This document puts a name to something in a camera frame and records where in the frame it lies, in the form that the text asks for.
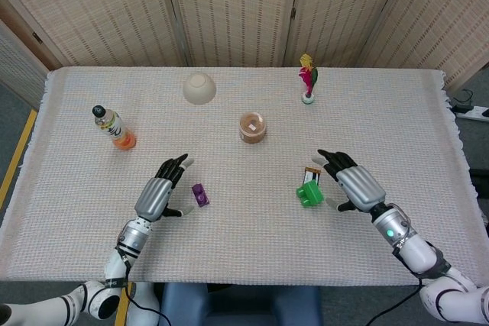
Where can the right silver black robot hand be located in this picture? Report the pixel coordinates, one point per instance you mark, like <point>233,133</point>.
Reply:
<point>361,186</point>

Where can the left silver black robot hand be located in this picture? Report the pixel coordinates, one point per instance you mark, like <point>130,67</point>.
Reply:
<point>153,198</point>

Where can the purple toy block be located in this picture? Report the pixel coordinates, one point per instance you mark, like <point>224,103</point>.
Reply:
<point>201,195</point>

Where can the green toy block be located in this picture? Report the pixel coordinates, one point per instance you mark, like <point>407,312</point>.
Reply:
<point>310,194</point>

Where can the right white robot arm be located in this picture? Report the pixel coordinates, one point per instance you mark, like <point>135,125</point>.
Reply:
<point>420,257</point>

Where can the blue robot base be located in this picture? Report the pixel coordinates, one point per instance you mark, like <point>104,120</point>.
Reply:
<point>244,305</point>

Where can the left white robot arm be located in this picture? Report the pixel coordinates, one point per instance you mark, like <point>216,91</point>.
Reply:
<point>114,268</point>

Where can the black gold snack wrapper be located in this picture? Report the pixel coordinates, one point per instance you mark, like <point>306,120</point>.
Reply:
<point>311,174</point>

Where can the orange drink bottle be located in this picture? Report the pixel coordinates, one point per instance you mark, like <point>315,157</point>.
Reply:
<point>114,129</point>

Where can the white woven tablecloth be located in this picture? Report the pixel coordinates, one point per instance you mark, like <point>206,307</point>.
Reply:
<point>252,242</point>

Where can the upturned cream bowl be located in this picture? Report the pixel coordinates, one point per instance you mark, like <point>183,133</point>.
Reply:
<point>199,89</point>

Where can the colourful feather shuttlecock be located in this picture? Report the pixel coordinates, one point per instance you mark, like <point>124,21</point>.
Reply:
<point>308,78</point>

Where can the white power strip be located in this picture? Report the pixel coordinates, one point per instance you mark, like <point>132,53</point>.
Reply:
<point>473,113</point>

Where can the woven folding screen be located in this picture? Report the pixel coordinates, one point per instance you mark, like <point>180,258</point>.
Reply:
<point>237,9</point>

